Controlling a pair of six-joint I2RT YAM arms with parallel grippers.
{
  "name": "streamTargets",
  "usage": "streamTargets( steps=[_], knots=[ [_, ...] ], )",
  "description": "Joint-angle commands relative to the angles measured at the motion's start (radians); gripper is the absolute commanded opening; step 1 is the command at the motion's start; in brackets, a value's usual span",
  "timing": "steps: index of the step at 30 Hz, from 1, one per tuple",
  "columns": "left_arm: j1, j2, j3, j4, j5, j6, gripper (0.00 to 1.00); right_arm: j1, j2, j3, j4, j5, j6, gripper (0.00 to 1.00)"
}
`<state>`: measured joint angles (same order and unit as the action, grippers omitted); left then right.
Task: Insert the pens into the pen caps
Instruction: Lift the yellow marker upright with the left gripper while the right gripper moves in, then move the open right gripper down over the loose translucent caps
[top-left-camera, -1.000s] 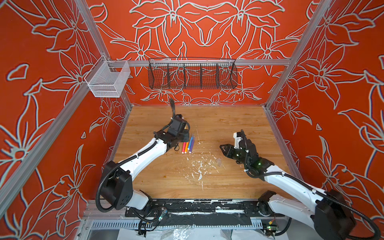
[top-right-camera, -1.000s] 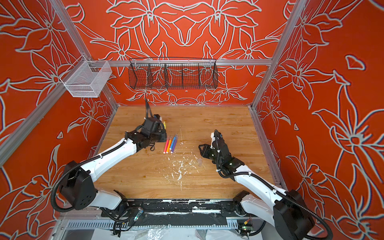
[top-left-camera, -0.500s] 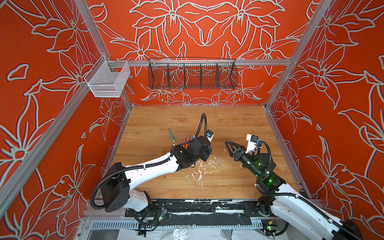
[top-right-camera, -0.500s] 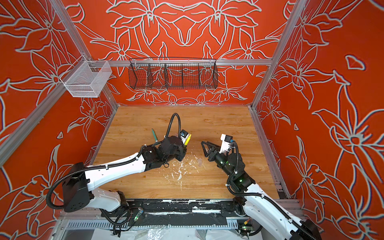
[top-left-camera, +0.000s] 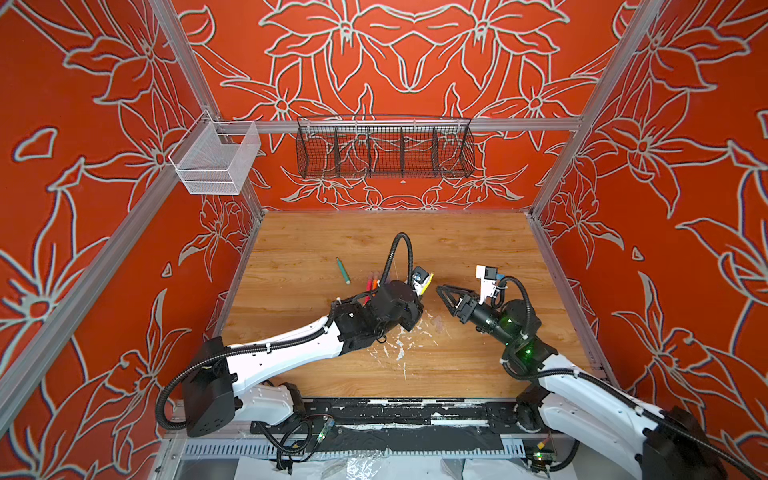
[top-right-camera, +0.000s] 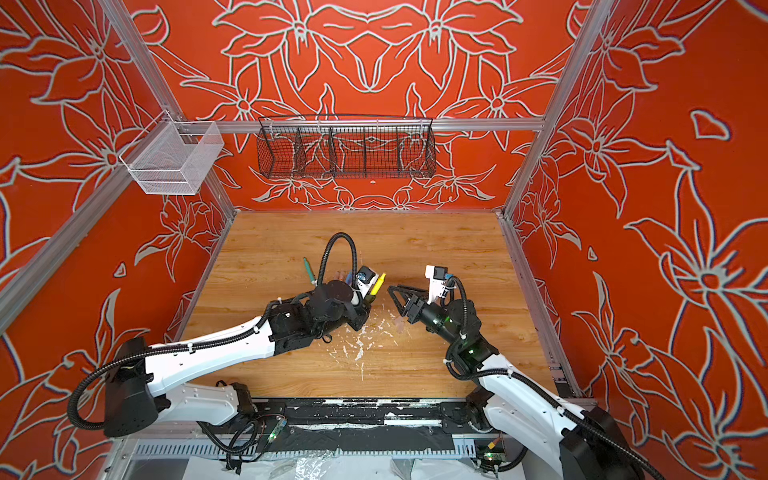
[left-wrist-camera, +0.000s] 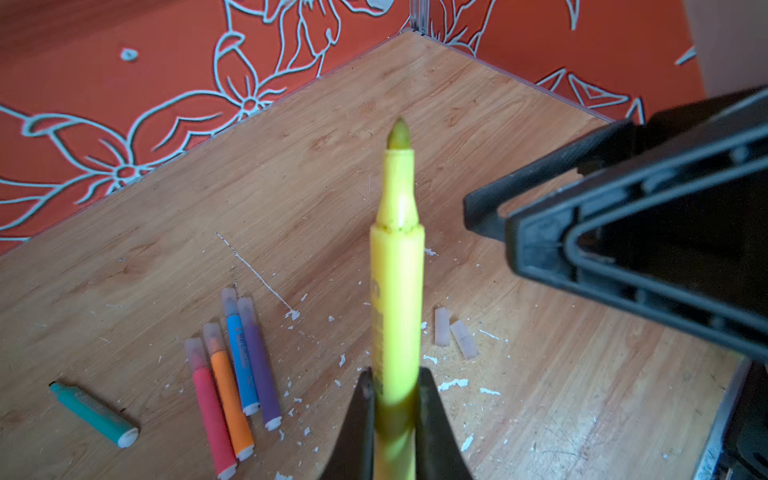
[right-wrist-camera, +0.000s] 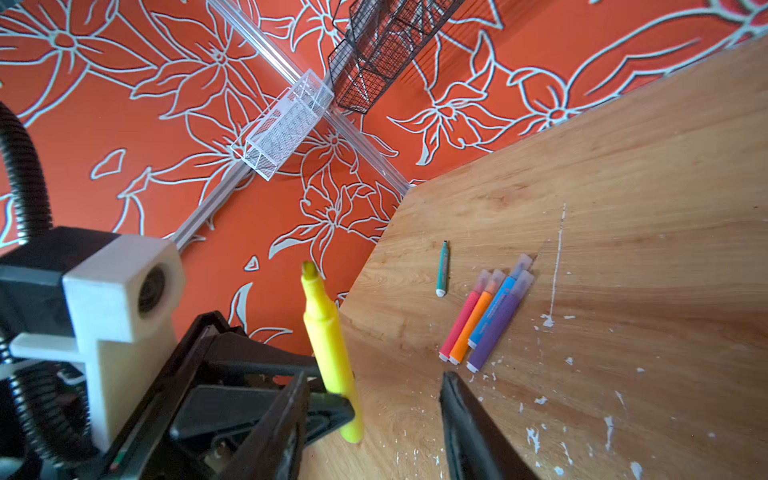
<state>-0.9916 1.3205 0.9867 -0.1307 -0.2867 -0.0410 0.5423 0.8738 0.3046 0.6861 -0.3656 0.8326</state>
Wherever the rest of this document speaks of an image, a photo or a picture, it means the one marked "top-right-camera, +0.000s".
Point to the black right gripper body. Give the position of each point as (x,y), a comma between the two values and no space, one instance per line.
(425,315)

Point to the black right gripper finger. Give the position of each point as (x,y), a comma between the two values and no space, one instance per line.
(406,291)
(399,296)

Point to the aluminium frame post right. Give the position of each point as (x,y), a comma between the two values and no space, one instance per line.
(581,49)

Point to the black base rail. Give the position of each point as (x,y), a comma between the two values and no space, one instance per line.
(408,426)

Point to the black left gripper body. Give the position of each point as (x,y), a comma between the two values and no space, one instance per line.
(357,315)

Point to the green pen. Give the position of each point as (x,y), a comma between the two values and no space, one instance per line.
(310,271)

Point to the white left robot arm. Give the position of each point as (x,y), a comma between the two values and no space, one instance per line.
(145,384)

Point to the black wire basket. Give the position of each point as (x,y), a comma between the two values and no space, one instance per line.
(395,148)

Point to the yellow pen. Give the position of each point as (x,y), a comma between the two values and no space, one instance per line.
(378,284)

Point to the white mesh basket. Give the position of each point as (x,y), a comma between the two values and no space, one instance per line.
(168,162)

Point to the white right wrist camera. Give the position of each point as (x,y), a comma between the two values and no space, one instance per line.
(438,277)

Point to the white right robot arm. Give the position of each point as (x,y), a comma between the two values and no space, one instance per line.
(573,442)

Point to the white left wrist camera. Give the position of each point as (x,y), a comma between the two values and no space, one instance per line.
(364,280)

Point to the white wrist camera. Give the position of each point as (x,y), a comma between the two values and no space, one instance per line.
(438,277)
(364,280)

